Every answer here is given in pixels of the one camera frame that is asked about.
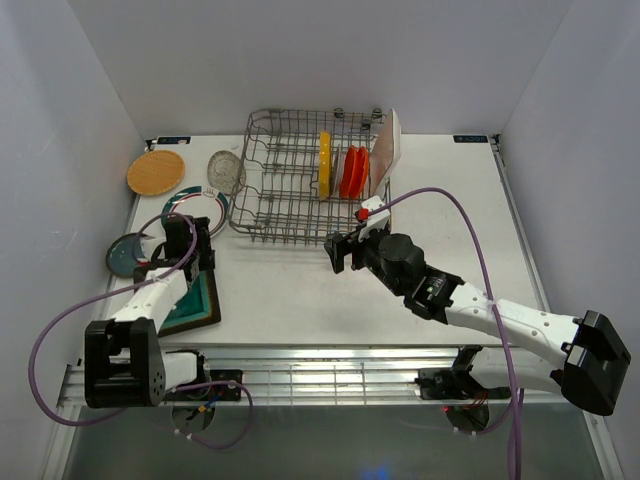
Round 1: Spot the white plate green rim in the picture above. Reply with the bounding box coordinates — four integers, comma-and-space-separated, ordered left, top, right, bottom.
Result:
162, 185, 229, 237

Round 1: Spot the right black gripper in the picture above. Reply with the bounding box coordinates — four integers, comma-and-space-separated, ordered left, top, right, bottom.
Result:
324, 222, 405, 297

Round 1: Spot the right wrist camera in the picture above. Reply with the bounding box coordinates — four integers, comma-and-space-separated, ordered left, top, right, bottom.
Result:
356, 196, 391, 243

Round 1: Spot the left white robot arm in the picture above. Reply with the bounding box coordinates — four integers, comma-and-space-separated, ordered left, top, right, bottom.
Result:
84, 215, 221, 409

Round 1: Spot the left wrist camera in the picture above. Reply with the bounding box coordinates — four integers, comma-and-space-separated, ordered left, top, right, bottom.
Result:
133, 235, 166, 265

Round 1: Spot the light blue scalloped plate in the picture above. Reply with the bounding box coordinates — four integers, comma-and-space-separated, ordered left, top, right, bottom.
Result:
331, 150, 345, 197

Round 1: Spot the white rectangular plate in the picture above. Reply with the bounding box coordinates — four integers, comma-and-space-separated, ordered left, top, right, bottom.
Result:
369, 109, 401, 196

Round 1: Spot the yellow dotted scalloped plate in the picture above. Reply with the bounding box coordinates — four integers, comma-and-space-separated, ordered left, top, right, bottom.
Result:
318, 130, 332, 201

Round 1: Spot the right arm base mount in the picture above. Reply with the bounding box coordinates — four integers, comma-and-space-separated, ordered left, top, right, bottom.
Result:
414, 368, 511, 400

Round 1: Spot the dark teal round plate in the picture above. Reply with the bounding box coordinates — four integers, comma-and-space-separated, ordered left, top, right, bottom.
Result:
105, 233, 148, 279

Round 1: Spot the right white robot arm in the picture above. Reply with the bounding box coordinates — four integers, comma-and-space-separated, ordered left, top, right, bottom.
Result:
324, 229, 631, 416

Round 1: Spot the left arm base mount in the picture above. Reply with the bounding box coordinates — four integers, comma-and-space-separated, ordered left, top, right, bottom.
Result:
165, 369, 244, 403

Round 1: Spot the speckled beige small plate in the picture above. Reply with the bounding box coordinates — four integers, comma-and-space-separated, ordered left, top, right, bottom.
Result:
207, 150, 246, 196

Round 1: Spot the woven bamboo round plate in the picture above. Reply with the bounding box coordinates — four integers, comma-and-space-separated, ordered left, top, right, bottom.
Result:
126, 150, 185, 196

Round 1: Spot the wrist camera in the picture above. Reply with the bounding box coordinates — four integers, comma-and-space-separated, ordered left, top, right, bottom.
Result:
133, 235, 166, 265
356, 196, 391, 243

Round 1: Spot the teal square brown-rimmed plate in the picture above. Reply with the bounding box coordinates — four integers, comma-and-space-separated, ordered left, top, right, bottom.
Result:
127, 265, 220, 338

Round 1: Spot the grey wire dish rack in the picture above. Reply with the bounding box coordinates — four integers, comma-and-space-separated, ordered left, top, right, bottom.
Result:
228, 108, 386, 246

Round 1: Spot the orange round plate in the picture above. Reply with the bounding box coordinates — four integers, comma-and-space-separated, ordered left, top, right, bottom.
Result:
357, 147, 370, 196
339, 146, 358, 199

